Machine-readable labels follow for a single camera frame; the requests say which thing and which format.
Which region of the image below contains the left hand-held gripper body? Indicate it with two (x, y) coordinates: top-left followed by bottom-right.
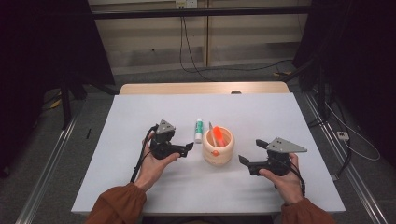
(148, 119), (180, 161)

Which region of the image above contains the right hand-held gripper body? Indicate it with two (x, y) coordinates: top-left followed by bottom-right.
(265, 136), (308, 177)

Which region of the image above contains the clear plastic pen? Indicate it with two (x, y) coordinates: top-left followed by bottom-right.
(207, 121), (218, 147)

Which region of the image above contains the ribbed wooden pen holder cup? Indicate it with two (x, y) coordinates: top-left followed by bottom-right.
(201, 125), (235, 167)

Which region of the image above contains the orange highlighter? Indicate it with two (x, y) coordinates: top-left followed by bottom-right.
(212, 125), (227, 147)

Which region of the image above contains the person's left hand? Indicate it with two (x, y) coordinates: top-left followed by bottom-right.
(134, 130), (181, 192)

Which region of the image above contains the person's right hand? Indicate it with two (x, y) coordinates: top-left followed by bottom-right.
(259, 152), (304, 206)

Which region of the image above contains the white and green glue stick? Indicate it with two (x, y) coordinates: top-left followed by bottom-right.
(193, 118), (205, 145)

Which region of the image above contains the white table board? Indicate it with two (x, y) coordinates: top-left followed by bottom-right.
(70, 92), (347, 217)

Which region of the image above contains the wooden table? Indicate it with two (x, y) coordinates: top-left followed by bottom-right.
(119, 81), (290, 96)

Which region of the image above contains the black metal stand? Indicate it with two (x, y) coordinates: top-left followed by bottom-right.
(58, 73), (120, 131)
(281, 57), (332, 129)

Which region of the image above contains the black curtain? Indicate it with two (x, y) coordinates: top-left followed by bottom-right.
(292, 0), (396, 169)
(0, 0), (116, 179)

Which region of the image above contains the black horizontal bar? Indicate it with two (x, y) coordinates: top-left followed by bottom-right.
(91, 5), (312, 21)

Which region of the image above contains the left hand-held gripper black cable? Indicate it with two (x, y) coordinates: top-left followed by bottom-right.
(129, 123), (160, 184)

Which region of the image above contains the hand-held gripper black cable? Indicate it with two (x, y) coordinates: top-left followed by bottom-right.
(274, 158), (306, 199)
(129, 123), (160, 184)

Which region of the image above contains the right hand-held gripper black cable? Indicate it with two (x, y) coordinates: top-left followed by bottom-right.
(274, 158), (306, 199)

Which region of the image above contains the metal floor rail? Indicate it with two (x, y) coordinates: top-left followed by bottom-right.
(303, 92), (389, 224)
(15, 113), (79, 224)

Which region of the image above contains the white floor cable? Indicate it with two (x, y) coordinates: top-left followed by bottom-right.
(325, 102), (381, 162)

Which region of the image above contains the black hanging cable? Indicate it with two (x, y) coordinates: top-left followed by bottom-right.
(181, 16), (217, 83)
(178, 16), (294, 75)

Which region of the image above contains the white wall socket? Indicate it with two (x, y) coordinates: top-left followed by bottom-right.
(175, 0), (199, 9)

